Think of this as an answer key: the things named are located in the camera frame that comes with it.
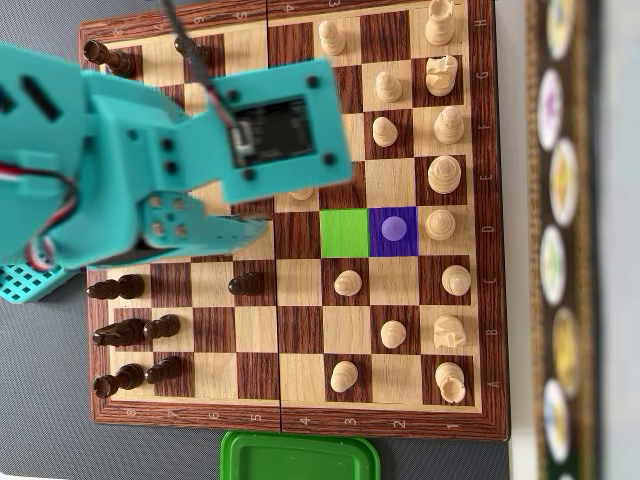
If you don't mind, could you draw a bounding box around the dark wooden chess bishop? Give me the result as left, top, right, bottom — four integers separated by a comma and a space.
87, 274, 146, 301

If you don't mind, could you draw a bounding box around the black camera cable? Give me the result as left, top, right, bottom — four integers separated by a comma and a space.
160, 0, 239, 129

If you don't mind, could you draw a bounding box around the dark wooden chess pawn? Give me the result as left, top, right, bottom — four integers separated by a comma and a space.
144, 355, 183, 385
173, 35, 214, 70
143, 314, 181, 341
227, 272, 264, 297

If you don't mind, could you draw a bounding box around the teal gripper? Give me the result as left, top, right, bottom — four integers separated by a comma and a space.
74, 69, 270, 270

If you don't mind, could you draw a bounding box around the green plastic lid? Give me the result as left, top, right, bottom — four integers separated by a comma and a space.
219, 428, 381, 480

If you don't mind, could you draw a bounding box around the light wooden chess queen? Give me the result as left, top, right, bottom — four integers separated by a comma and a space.
424, 209, 455, 240

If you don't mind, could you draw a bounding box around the dark wooden chess knight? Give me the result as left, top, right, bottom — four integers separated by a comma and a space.
92, 318, 146, 349

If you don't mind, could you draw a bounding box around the dark box with round pictures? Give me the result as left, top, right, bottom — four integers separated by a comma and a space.
524, 0, 601, 480

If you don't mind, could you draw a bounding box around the light wooden chess king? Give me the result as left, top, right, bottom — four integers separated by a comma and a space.
427, 155, 462, 195

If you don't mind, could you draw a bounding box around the light wooden chess bishop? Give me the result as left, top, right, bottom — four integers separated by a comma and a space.
441, 264, 472, 296
433, 106, 466, 146

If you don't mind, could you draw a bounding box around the light wooden chess rook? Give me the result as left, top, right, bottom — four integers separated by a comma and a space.
424, 0, 466, 47
434, 361, 467, 405

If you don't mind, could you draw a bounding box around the wooden chessboard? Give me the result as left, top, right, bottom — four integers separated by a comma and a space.
77, 0, 511, 441

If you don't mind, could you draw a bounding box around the light wooden chess knight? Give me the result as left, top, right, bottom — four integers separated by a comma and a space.
432, 314, 467, 350
424, 54, 459, 98

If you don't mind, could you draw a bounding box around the dark wooden chess rook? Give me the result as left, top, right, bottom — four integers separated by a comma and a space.
83, 39, 136, 79
92, 363, 144, 400

